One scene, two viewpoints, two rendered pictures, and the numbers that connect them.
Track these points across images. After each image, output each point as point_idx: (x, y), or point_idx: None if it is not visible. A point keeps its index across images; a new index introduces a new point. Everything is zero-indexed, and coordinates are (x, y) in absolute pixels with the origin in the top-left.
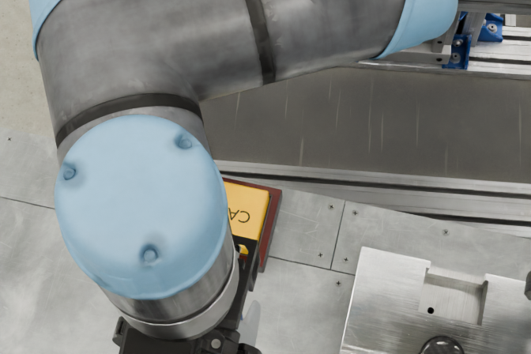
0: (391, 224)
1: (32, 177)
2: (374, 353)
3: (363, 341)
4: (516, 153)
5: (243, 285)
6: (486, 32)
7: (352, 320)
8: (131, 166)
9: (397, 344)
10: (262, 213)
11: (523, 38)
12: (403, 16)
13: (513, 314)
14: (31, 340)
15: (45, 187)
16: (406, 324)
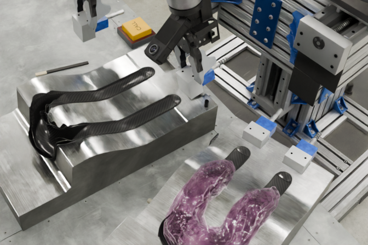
0: (177, 63)
1: None
2: (132, 59)
3: (132, 56)
4: None
5: None
6: (307, 128)
7: (135, 51)
8: None
9: (140, 62)
10: (144, 31)
11: (322, 144)
12: None
13: (176, 76)
14: (62, 23)
15: None
16: (147, 60)
